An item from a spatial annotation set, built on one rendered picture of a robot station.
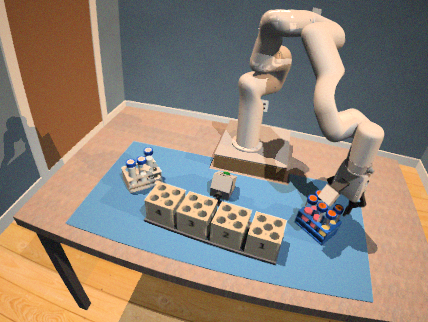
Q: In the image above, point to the blue tube rack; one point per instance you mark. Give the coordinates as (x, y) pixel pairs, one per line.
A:
(314, 232)

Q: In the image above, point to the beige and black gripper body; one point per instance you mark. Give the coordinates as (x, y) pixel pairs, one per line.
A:
(355, 189)

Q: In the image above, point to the light blue bench mat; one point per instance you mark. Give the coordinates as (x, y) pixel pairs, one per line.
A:
(339, 267)

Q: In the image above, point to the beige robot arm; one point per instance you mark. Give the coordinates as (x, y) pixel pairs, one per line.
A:
(321, 41)

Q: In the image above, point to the clear conical tube with red liquid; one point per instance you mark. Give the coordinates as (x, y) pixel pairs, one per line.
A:
(309, 207)

